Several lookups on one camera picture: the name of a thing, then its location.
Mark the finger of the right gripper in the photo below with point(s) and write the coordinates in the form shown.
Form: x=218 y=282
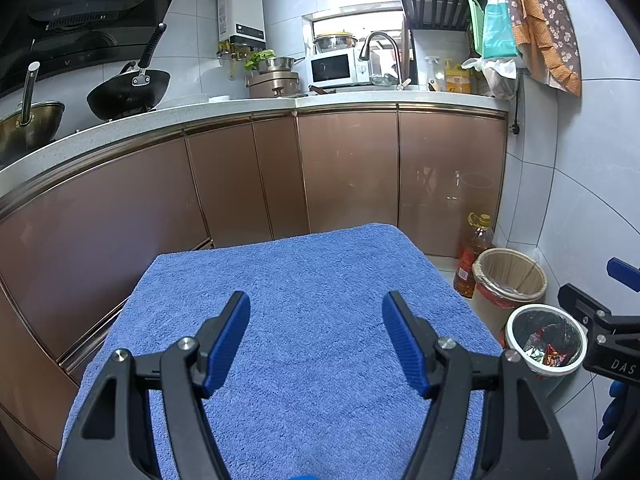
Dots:
x=582 y=306
x=624 y=273

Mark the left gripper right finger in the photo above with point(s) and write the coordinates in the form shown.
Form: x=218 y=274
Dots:
x=520 y=437

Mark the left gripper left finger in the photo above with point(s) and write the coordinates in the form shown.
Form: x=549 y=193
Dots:
x=112 y=436

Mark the red snack bag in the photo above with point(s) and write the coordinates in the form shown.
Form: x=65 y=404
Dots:
x=555 y=358

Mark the green white snack packet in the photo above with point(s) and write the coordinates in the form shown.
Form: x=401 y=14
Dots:
x=535 y=352

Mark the white trash bin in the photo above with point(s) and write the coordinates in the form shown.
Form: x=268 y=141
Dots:
x=542 y=324

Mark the brown kitchen cabinets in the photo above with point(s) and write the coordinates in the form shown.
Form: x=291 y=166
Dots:
x=83 y=217

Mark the kitchen faucet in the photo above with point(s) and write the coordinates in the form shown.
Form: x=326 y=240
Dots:
x=381 y=56

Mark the wooden waste basket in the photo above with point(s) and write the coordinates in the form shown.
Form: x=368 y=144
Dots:
x=505 y=280

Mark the cooking oil bottle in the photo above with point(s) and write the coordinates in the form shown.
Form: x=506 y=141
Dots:
x=480 y=240

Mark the blue towel mat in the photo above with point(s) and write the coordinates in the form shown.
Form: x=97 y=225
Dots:
x=316 y=387

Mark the white plastic bag hanging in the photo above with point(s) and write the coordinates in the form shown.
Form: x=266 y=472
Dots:
x=501 y=75

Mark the orange patterned apron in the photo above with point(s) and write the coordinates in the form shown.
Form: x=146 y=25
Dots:
x=545 y=37

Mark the yellow box on counter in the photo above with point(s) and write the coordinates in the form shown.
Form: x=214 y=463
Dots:
x=457 y=80

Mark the teal hanging bag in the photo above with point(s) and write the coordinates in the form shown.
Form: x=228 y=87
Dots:
x=498 y=39

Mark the white microwave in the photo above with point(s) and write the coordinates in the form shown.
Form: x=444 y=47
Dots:
x=338 y=68

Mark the black wok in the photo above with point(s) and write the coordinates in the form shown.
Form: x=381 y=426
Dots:
x=136 y=89

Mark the steel pot on microwave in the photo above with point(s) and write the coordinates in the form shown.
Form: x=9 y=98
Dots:
x=332 y=42

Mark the brown rice cooker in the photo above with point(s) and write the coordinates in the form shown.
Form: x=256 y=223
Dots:
x=280 y=84

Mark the green potted plant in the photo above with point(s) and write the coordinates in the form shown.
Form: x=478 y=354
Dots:
x=252 y=62

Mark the black range hood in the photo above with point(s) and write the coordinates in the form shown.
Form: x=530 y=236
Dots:
x=66 y=35

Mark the white water heater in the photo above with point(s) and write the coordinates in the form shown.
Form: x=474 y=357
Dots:
x=241 y=23

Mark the steel pot with handle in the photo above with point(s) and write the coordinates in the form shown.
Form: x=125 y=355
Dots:
x=32 y=125

